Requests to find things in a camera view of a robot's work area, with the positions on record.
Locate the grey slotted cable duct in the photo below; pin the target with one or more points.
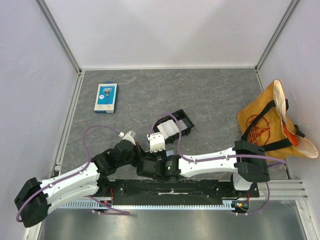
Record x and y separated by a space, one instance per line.
88 204

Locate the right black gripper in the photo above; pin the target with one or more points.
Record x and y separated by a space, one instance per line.
144 168

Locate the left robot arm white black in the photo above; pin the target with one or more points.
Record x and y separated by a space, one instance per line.
37 199

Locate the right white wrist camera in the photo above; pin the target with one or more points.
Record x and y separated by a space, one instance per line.
156 142

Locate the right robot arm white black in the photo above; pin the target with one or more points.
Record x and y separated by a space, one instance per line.
245 161

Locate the yellow tote bag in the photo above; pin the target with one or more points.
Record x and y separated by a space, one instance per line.
264 122

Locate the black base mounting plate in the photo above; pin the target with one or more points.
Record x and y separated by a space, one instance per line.
143 192

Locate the grey card holder wallet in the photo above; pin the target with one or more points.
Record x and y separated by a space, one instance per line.
170 152

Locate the white card stack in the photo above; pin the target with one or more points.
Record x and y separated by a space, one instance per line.
169 128

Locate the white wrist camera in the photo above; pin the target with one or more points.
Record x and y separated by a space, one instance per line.
129 136
156 142

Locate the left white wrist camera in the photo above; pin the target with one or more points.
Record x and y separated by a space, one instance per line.
129 136

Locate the black plastic card box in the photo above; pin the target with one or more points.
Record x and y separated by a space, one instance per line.
179 114

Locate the blue razor package box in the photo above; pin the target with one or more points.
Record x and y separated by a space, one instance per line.
106 98

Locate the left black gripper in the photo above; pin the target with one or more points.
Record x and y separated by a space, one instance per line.
140 153

